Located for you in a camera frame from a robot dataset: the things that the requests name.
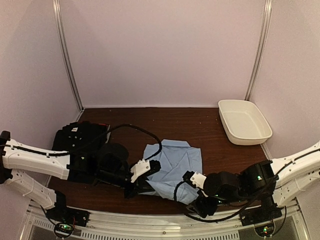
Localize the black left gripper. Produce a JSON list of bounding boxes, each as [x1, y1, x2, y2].
[[97, 167, 157, 200]]

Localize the red black plaid shirt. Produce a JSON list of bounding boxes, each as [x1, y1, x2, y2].
[[97, 123, 110, 127]]

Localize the light blue long sleeve shirt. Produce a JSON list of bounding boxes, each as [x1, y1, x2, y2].
[[144, 139, 203, 200]]

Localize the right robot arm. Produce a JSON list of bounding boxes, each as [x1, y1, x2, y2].
[[183, 142, 320, 225]]

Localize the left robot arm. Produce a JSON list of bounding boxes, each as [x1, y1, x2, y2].
[[0, 131, 154, 222]]

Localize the right circuit board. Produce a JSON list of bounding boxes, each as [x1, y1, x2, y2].
[[254, 223, 275, 238]]

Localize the circuit board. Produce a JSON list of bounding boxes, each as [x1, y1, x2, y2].
[[53, 222, 74, 238], [254, 223, 275, 238]]

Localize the white plastic tub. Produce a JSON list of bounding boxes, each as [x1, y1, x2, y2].
[[218, 99, 273, 146]]

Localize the left circuit board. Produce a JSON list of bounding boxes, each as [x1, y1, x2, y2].
[[53, 222, 74, 238]]

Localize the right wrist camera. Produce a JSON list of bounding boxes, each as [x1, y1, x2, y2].
[[182, 171, 207, 190]]

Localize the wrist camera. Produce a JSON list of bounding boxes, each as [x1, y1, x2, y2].
[[182, 171, 207, 190], [130, 159, 161, 183]]

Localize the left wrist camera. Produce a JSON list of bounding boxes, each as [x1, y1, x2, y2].
[[130, 159, 161, 183]]

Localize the right black camera cable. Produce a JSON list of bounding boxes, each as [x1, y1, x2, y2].
[[173, 181, 266, 224]]

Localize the black camera cable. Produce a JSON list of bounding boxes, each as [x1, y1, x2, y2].
[[173, 181, 266, 224], [67, 123, 163, 161]]

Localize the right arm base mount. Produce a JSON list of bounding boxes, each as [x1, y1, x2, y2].
[[239, 198, 283, 226]]

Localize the left black camera cable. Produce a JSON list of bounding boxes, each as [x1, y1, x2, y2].
[[67, 123, 163, 161]]

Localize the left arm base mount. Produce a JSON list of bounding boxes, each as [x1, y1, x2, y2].
[[46, 201, 90, 227]]

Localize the front aluminium frame rail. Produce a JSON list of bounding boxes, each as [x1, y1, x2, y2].
[[17, 200, 311, 240]]

